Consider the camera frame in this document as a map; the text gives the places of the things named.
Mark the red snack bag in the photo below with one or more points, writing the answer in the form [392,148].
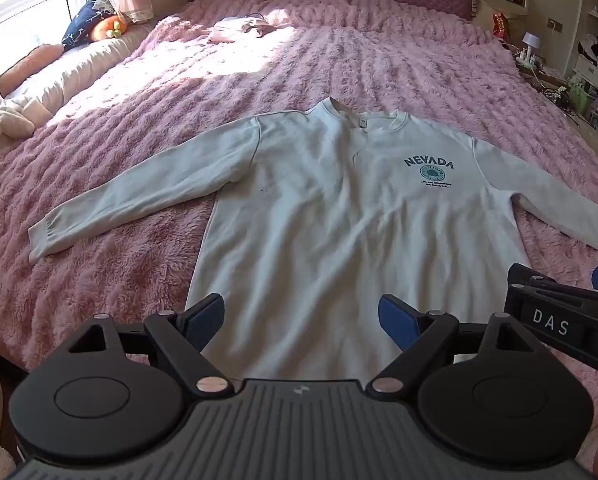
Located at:
[500,25]

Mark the orange carrot plush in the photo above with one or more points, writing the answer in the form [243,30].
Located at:
[104,27]

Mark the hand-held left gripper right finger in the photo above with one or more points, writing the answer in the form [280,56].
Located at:
[396,317]

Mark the cluttered bedside table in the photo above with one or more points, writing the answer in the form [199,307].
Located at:
[549,80]

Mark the cream window seat cushion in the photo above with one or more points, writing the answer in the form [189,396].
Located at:
[79,70]

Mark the small white lamp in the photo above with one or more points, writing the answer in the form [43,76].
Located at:
[530,40]

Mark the small pale pink cloth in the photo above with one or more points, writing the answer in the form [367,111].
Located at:
[234,30]

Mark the pink fluffy blanket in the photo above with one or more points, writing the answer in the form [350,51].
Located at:
[129,110]

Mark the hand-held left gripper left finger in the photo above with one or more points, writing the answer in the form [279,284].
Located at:
[206,317]

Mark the long pink plush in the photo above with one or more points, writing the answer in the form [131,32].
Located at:
[29,62]

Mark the white printed sweatshirt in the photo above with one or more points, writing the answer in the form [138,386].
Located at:
[329,235]

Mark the navy patterned pillow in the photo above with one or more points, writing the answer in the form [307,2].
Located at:
[84,20]

